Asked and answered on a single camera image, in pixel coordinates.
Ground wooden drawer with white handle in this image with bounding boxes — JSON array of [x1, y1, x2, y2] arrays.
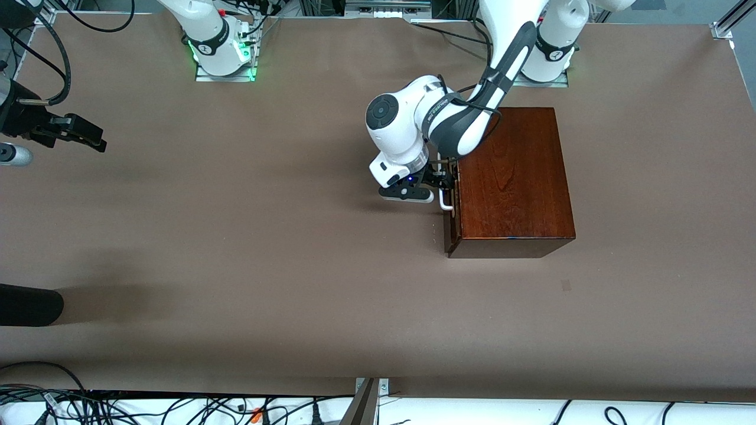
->
[[439, 159, 462, 237]]

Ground dark wooden cabinet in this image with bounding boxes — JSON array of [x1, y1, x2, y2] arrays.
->
[[443, 107, 576, 259]]

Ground white power strip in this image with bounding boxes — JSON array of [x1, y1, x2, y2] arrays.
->
[[346, 0, 432, 19]]

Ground black ribbed cylinder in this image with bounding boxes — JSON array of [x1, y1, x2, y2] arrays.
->
[[0, 283, 64, 327]]

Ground right arm black wrist cable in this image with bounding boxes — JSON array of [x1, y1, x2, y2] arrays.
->
[[18, 12, 73, 107]]

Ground arm black wrist cable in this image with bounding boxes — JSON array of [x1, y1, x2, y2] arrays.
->
[[18, 12, 73, 107], [437, 71, 504, 163]]

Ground left arm black wrist cable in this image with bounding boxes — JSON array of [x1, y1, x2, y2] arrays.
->
[[437, 71, 504, 163]]

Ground black looping arm cable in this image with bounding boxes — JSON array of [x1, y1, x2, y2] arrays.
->
[[57, 0, 136, 34]]

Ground aluminium frame corner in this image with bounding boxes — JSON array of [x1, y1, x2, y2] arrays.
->
[[711, 0, 756, 41], [32, 0, 80, 27]]

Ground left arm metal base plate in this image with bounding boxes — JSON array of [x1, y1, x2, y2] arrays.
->
[[513, 70, 571, 88]]

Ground black cable on table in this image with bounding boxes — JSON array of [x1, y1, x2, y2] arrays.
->
[[410, 19, 494, 66]]

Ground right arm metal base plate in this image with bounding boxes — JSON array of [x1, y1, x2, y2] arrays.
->
[[195, 17, 259, 83]]

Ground black arched cable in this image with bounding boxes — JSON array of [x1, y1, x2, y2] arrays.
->
[[0, 361, 89, 393]]

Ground dark slanted metal post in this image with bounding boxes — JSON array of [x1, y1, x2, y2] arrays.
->
[[340, 378, 380, 425]]

